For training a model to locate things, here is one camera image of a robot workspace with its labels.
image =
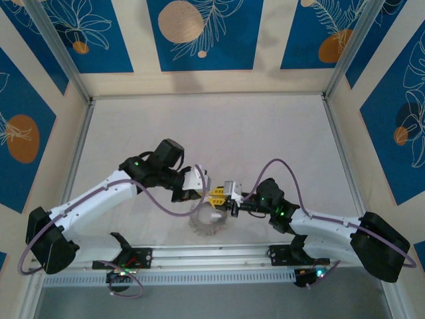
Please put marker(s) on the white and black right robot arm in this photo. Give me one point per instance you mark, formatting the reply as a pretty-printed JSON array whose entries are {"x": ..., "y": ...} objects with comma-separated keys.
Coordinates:
[{"x": 325, "y": 222}]

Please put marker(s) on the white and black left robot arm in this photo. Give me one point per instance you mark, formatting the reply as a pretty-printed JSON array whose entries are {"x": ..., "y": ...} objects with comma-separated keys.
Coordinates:
[{"x": 93, "y": 199}]

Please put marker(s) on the black electronics board with LED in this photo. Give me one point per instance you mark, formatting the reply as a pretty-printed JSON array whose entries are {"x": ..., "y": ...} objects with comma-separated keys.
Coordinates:
[
  {"x": 303, "y": 277},
  {"x": 114, "y": 277}
]

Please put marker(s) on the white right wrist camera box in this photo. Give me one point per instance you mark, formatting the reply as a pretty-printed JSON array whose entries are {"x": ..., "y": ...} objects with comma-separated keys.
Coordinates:
[{"x": 232, "y": 189}]

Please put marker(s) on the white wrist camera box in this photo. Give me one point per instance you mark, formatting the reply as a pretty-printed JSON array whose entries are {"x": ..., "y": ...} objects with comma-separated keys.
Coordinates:
[
  {"x": 196, "y": 177},
  {"x": 232, "y": 189}
]

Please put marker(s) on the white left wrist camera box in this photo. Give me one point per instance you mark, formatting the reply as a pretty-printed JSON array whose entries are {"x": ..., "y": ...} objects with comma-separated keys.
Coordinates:
[{"x": 196, "y": 177}]

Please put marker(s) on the aluminium mounting rail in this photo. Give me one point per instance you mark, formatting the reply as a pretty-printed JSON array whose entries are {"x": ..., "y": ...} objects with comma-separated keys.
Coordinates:
[{"x": 212, "y": 256}]

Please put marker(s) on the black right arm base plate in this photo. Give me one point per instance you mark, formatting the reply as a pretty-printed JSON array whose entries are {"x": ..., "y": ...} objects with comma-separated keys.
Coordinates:
[{"x": 277, "y": 256}]

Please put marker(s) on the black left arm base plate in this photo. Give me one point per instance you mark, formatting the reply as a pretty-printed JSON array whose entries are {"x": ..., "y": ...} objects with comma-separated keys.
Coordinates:
[{"x": 146, "y": 257}]

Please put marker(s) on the aluminium table side rail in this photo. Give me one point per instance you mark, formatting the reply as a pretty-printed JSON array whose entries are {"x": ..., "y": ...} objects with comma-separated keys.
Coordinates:
[
  {"x": 338, "y": 139},
  {"x": 79, "y": 143}
]

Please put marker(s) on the aluminium frame post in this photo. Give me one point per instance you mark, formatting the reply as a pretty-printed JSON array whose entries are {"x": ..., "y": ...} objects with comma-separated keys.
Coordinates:
[
  {"x": 355, "y": 43},
  {"x": 56, "y": 46}
]

